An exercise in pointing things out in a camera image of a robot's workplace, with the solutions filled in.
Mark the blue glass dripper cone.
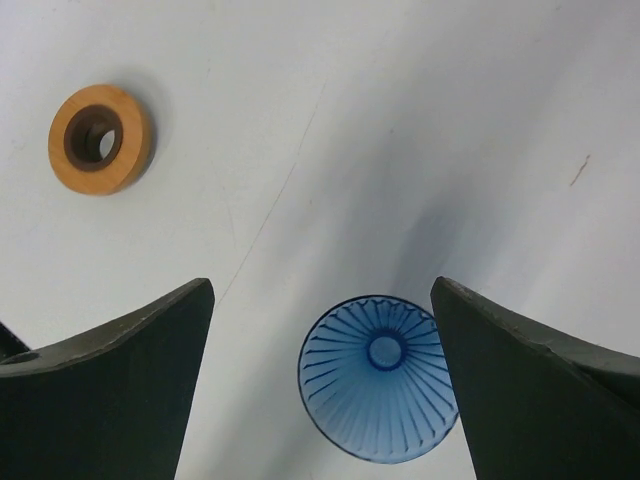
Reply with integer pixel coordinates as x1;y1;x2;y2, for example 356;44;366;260
297;295;459;464

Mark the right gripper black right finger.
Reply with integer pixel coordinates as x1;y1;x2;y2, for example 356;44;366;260
430;277;639;479

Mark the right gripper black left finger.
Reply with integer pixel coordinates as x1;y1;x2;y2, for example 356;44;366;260
1;278;215;479

